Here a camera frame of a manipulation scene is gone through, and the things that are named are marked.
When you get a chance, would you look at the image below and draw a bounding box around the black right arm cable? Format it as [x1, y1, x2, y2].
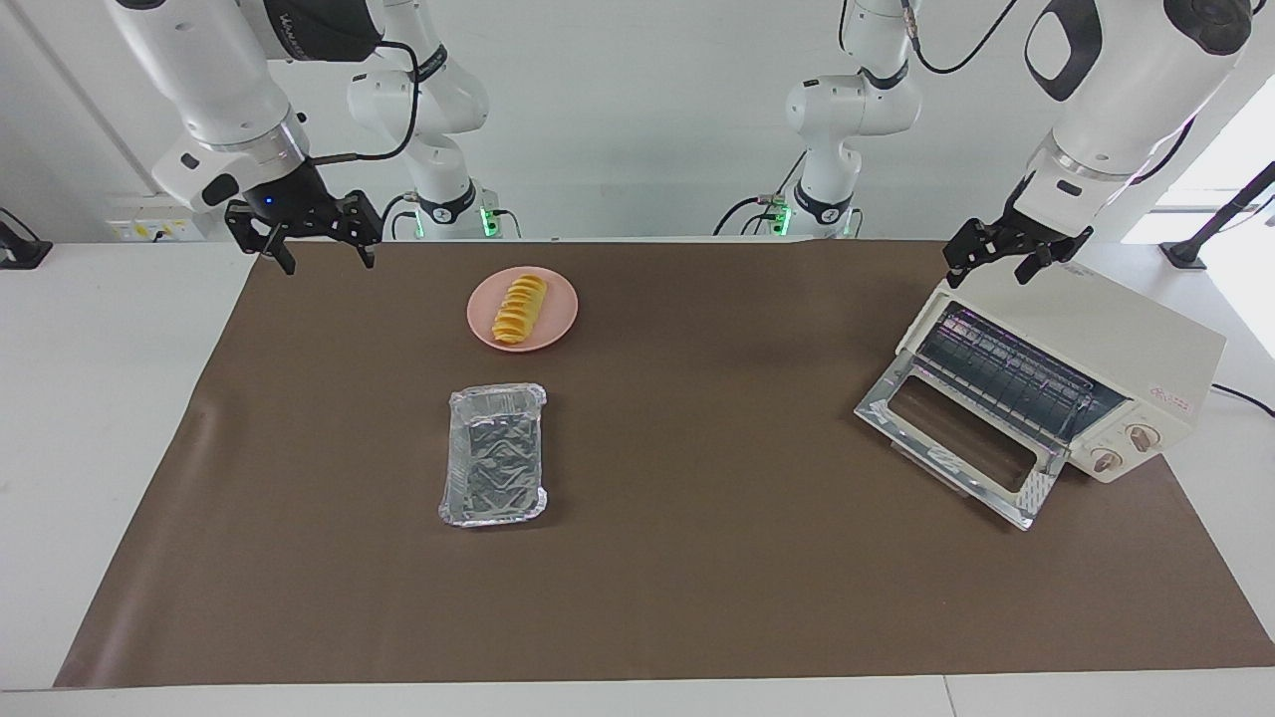
[304, 40, 420, 163]

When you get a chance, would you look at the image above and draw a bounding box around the pink round plate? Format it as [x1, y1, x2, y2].
[466, 265, 580, 354]

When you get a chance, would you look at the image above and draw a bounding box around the golden bread loaf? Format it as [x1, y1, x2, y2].
[492, 274, 549, 346]

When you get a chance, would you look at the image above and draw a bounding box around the black table clamp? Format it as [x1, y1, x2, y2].
[0, 207, 53, 270]

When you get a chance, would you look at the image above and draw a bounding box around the white power strip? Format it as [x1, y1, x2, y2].
[108, 194, 210, 243]

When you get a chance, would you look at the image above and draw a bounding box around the aluminium foil tray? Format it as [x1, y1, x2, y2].
[438, 382, 551, 529]

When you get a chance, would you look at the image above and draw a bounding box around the black left base cable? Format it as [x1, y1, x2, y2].
[712, 149, 808, 238]

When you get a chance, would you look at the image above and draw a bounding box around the black stand with pole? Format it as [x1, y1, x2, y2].
[1160, 162, 1275, 270]

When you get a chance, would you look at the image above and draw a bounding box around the brown table mat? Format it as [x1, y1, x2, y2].
[55, 239, 1275, 688]

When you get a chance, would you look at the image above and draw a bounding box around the black oven power cord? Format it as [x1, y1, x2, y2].
[1210, 383, 1275, 417]

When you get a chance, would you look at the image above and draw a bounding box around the black right base cable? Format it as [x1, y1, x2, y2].
[377, 194, 419, 241]

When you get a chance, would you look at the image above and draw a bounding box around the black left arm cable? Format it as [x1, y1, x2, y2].
[896, 0, 1009, 73]

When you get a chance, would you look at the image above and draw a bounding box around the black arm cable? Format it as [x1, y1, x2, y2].
[896, 0, 1009, 73]
[304, 40, 420, 163]

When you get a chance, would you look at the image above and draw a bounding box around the black base cable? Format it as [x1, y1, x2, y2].
[712, 149, 808, 238]
[377, 194, 419, 241]

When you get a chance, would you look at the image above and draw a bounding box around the cream toaster oven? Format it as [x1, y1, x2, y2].
[855, 242, 1228, 532]

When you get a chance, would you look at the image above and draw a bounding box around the glass oven door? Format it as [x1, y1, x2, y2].
[855, 351, 1070, 532]

